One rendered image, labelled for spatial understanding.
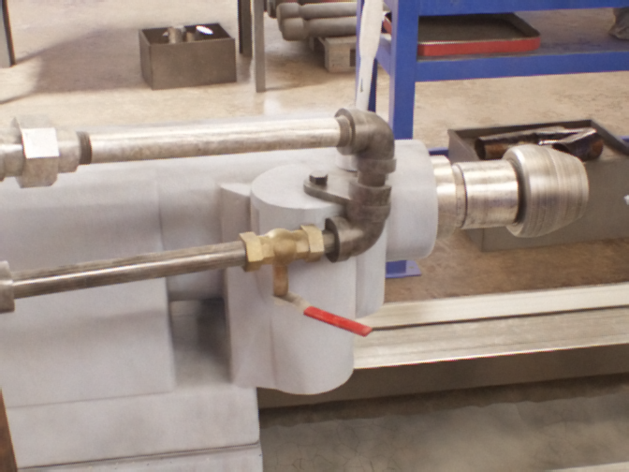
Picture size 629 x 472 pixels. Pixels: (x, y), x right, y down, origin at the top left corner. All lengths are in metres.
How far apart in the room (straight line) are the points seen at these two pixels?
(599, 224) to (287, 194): 2.59
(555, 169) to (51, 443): 0.51
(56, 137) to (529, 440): 0.77
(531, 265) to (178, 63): 2.13
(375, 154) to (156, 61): 3.90
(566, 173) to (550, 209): 0.04
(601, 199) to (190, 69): 2.14
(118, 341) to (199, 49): 3.82
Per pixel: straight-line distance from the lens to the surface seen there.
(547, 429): 1.26
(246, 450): 0.86
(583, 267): 3.17
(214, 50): 4.64
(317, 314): 0.74
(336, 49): 4.81
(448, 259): 3.13
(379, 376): 1.15
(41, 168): 0.63
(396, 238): 0.89
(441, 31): 3.05
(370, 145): 0.73
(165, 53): 4.60
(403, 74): 2.77
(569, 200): 0.95
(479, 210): 0.92
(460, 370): 1.18
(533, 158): 0.94
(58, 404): 0.86
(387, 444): 1.21
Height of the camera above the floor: 1.49
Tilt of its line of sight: 27 degrees down
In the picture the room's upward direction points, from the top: straight up
